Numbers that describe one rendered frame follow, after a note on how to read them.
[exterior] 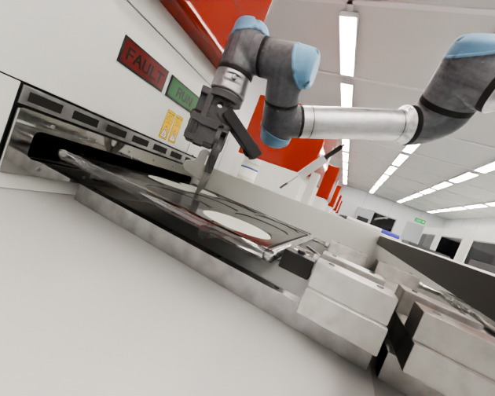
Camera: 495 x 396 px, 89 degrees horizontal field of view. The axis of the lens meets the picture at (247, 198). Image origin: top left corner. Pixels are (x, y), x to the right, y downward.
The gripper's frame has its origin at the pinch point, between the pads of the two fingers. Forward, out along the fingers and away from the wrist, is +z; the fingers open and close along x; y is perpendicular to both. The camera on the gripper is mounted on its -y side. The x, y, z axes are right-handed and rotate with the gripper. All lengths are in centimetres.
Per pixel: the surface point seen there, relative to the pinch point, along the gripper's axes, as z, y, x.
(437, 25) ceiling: -184, -137, -136
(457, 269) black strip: -4.2, -16.6, 41.5
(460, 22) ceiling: -184, -146, -124
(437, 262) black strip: -4.1, -18.9, 38.1
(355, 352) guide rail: 8.0, -19.7, 33.4
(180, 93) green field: -18.7, 12.4, -9.7
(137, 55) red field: -19.4, 20.1, 1.8
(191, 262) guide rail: 8.5, -1.3, 21.0
